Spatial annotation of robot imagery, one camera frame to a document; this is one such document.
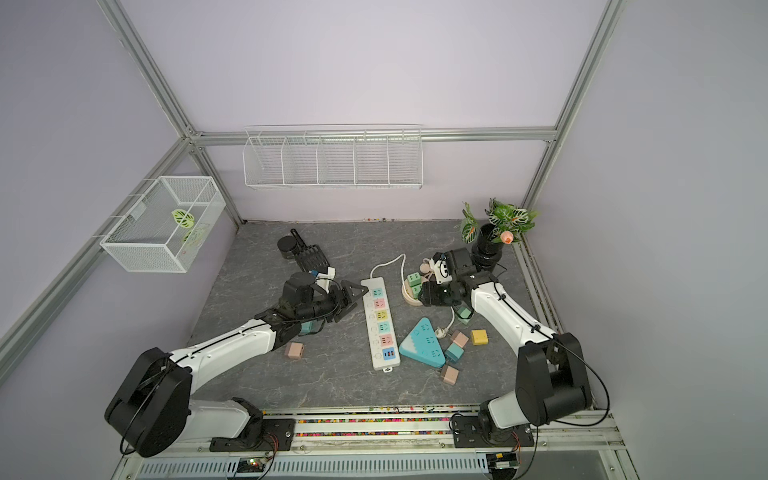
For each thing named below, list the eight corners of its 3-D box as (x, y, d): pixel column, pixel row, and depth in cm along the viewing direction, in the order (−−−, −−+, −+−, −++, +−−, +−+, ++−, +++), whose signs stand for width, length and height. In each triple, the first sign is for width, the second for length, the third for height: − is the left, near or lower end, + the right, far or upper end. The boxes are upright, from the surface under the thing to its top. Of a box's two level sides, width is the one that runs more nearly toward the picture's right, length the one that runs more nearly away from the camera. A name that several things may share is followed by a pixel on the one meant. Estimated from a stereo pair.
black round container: (278, 259, 112) (274, 252, 109) (283, 243, 117) (279, 235, 114) (296, 259, 112) (293, 252, 109) (301, 243, 117) (298, 235, 114)
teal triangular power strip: (398, 352, 88) (398, 347, 85) (423, 320, 95) (424, 315, 92) (434, 379, 83) (435, 375, 80) (457, 344, 90) (459, 339, 87)
